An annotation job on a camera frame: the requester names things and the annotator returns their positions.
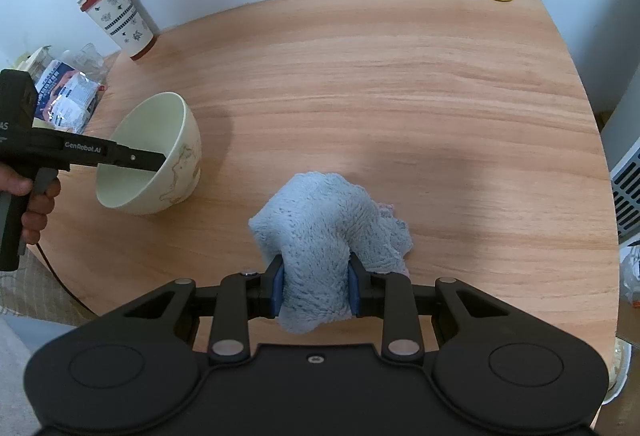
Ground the cream ceramic bowl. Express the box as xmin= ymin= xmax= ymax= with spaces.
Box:
xmin=96 ymin=92 xmax=202 ymax=215

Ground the grey fluffy cleaning cloth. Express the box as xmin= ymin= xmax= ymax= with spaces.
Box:
xmin=248 ymin=171 xmax=413 ymax=334

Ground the person's left hand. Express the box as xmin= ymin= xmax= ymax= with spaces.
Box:
xmin=0 ymin=164 xmax=61 ymax=245

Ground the blue white plastic package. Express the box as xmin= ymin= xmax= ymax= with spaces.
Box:
xmin=35 ymin=60 xmax=105 ymax=135

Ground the clear crumpled plastic bag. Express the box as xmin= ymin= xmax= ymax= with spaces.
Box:
xmin=60 ymin=42 xmax=110 ymax=84

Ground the white cup with red lid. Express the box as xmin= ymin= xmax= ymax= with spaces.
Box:
xmin=77 ymin=0 xmax=155 ymax=60

